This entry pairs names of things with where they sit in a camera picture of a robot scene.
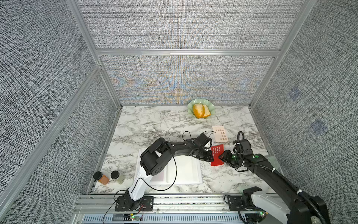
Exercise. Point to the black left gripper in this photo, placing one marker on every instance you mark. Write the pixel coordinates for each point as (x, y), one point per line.
(208, 158)

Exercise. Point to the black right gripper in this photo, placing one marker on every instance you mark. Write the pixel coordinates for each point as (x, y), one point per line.
(224, 157)

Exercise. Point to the small red card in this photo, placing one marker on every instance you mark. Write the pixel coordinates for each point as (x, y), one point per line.
(216, 152)

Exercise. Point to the white photo album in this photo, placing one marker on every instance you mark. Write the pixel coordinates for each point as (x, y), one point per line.
(188, 172)

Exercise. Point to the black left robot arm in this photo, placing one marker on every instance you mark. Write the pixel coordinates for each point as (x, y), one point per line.
(156, 157)

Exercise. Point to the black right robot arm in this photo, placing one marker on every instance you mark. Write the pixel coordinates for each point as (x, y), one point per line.
(298, 207)

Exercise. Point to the pink card red characters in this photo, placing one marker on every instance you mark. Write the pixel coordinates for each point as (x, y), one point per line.
(220, 134)

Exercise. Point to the green knitted cloth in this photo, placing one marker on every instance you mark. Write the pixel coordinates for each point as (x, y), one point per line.
(273, 161)

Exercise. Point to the small bread slice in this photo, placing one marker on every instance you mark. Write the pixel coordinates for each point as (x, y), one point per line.
(207, 112)

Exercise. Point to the large orange bread roll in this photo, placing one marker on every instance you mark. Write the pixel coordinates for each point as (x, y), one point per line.
(198, 110)

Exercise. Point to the light green wavy bowl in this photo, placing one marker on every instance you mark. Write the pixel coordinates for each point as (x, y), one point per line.
(201, 101)

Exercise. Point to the brown cup black lid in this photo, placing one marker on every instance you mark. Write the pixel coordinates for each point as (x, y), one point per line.
(100, 177)

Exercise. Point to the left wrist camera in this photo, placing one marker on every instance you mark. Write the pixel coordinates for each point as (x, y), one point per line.
(204, 141)

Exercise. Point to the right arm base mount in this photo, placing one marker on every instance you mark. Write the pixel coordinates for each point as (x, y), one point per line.
(247, 211)

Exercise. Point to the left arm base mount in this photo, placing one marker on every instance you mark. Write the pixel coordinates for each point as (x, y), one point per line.
(125, 203)

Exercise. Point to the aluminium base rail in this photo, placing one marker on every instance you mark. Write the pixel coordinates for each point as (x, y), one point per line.
(180, 209)

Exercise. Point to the aluminium enclosure frame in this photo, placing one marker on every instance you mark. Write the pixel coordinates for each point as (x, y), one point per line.
(19, 180)

